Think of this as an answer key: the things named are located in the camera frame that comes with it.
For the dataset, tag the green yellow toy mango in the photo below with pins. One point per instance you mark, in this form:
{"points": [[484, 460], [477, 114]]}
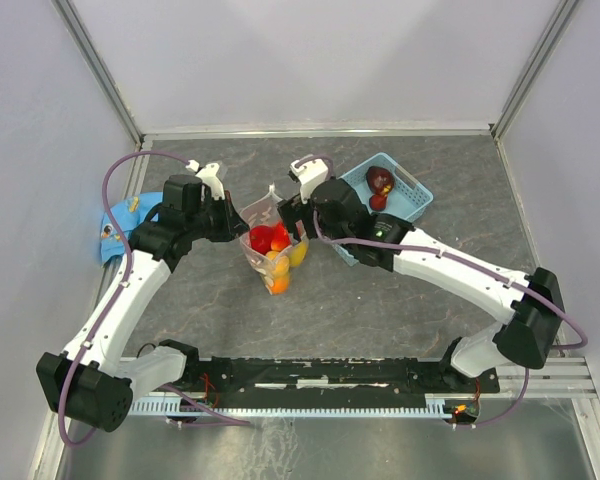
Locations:
{"points": [[297, 254]]}

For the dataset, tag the dark red toy fruit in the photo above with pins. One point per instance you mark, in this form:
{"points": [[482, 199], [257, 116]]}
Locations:
{"points": [[380, 180]]}

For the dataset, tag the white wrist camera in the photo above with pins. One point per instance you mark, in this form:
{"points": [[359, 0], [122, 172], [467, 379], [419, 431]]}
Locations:
{"points": [[211, 175], [311, 171]]}

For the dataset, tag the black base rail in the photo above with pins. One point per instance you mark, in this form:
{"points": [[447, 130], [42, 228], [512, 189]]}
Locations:
{"points": [[328, 383]]}

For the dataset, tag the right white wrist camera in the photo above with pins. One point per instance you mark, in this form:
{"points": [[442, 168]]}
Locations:
{"points": [[311, 171]]}

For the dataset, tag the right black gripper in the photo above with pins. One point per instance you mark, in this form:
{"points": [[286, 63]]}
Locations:
{"points": [[294, 210]]}

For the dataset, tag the red toy wax apple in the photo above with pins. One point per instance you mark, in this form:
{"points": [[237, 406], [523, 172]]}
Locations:
{"points": [[280, 238]]}

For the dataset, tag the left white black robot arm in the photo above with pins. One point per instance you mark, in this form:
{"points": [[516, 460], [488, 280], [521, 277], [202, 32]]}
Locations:
{"points": [[87, 381]]}

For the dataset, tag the light blue cable duct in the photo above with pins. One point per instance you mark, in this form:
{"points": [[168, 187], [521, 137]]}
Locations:
{"points": [[174, 406]]}

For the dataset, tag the small yellow toy peach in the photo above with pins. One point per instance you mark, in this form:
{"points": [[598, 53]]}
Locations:
{"points": [[279, 264]]}

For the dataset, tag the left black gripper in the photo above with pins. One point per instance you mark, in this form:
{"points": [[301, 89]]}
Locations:
{"points": [[233, 224]]}

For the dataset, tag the blue patterned cloth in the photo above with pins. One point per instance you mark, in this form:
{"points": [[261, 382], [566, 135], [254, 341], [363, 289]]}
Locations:
{"points": [[128, 214]]}

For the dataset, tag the clear dotted zip top bag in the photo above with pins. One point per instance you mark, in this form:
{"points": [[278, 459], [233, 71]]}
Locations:
{"points": [[263, 212]]}

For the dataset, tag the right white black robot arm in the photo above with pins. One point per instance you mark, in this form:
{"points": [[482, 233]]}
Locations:
{"points": [[527, 307]]}

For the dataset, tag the light blue plastic basket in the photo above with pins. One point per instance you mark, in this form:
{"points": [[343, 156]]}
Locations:
{"points": [[410, 200]]}

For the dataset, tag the small dark red cherry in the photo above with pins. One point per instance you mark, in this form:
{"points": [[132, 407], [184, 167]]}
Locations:
{"points": [[378, 202]]}

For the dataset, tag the orange toy tangerine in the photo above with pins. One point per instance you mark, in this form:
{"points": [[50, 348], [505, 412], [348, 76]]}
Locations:
{"points": [[278, 285]]}

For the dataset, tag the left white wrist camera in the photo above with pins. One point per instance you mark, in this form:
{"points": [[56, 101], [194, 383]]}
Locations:
{"points": [[211, 175]]}

